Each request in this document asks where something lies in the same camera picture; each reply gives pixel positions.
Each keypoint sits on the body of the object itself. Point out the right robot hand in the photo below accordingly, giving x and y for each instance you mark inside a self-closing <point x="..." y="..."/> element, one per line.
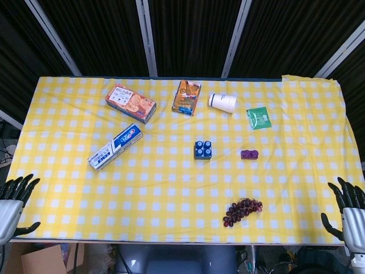
<point x="355" y="225"/>

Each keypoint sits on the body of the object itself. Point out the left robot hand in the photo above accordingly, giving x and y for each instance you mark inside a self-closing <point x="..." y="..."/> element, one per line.
<point x="10" y="214"/>

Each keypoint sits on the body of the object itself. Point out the purple toy brick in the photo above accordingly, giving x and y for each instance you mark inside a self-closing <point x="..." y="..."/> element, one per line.
<point x="248" y="155"/>

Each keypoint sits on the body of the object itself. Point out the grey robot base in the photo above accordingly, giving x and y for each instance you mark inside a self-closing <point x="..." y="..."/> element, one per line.
<point x="176" y="259"/>

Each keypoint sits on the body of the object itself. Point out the blue toy brick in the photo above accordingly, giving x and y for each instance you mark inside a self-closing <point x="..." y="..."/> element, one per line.
<point x="203" y="149"/>

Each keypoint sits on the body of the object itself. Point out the brown cardboard box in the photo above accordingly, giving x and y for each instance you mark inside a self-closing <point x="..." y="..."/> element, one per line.
<point x="42" y="259"/>

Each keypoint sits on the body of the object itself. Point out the purple grape bunch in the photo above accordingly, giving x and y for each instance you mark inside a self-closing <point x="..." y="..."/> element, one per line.
<point x="241" y="209"/>

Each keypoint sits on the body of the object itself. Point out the white blue toothpaste box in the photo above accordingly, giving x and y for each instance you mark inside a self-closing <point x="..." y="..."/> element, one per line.
<point x="114" y="148"/>

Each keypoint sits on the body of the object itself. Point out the green packet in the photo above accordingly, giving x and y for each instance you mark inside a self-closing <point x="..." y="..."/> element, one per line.
<point x="259" y="118"/>

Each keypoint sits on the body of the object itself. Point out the orange cookie box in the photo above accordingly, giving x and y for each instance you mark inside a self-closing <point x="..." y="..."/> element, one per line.
<point x="129" y="102"/>

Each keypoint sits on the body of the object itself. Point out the yellow checkered tablecloth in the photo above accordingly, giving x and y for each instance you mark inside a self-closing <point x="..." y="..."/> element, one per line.
<point x="171" y="185"/>

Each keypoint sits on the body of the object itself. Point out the white paper cup stack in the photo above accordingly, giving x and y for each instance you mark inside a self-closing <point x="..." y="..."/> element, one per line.
<point x="223" y="102"/>

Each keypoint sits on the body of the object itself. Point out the small orange snack box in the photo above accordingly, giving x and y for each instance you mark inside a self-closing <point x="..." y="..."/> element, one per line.
<point x="186" y="98"/>

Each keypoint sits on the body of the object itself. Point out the grey metal rail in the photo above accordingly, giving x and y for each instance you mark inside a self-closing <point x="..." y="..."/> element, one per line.
<point x="10" y="119"/>

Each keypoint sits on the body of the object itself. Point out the grey metal post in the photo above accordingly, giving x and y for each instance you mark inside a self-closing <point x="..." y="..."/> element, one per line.
<point x="146" y="37"/>
<point x="54" y="38"/>
<point x="339" y="52"/>
<point x="236" y="37"/>

